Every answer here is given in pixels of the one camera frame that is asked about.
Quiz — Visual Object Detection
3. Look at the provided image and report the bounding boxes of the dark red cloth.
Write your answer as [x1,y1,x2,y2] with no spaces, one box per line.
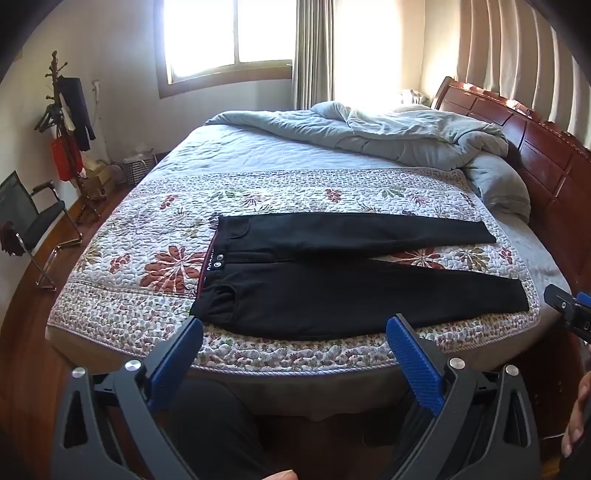
[0,222,24,257]

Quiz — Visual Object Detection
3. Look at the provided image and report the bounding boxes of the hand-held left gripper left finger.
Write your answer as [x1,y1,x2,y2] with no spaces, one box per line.
[50,316,205,480]

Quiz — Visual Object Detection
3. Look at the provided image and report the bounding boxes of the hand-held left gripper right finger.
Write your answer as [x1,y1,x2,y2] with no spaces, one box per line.
[383,314,541,480]

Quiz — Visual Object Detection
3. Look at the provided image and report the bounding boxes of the white sheer curtain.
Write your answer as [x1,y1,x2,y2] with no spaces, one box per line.
[332,0,423,104]

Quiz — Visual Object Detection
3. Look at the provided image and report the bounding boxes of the person's right hand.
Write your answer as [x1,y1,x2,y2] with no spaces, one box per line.
[561,369,591,462]

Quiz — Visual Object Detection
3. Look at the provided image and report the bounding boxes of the wooden coat rack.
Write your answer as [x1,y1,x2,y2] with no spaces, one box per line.
[34,51,105,224]

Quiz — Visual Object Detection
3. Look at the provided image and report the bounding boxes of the person's leg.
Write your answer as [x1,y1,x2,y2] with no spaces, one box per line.
[168,378,278,480]

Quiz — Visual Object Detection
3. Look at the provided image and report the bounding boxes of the grey curtain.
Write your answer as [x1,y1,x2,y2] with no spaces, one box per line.
[291,0,335,112]

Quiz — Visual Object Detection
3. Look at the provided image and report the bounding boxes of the wire basket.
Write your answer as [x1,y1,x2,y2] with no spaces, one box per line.
[122,148,156,186]

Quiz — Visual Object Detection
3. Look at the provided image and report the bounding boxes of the brown paper bag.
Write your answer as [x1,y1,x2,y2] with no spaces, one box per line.
[78,159,118,201]

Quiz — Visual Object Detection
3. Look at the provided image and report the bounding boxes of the red bag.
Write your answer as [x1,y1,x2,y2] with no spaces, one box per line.
[51,124,85,181]

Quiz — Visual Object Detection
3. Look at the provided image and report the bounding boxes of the floral quilted bedspread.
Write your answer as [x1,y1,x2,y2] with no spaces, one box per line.
[46,167,541,372]

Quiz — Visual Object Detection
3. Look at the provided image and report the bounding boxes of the grey quilted bed sheet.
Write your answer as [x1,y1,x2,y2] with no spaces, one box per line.
[152,122,573,296]

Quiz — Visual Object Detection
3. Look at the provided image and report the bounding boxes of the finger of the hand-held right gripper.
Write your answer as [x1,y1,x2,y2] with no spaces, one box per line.
[544,284,591,344]

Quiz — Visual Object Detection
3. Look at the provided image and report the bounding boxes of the wooden framed window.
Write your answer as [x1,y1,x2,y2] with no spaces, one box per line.
[154,0,296,99]

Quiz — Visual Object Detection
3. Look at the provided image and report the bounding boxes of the grey pillow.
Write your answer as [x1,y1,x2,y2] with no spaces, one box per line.
[464,152,532,222]

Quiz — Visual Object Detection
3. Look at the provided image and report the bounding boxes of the black pants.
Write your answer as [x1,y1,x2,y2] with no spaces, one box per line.
[189,213,530,341]

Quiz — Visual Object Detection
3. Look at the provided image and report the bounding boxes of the black mesh chair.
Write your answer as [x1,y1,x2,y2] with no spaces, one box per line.
[0,171,84,291]

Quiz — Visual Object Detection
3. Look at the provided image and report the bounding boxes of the beige pleated wall panel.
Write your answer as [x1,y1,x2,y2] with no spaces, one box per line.
[457,0,591,148]

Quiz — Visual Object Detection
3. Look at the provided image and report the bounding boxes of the dark hanging garment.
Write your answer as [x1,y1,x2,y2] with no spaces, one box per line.
[58,76,97,152]

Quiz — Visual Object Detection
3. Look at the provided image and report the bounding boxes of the grey duvet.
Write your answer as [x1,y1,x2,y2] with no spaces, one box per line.
[203,100,511,169]

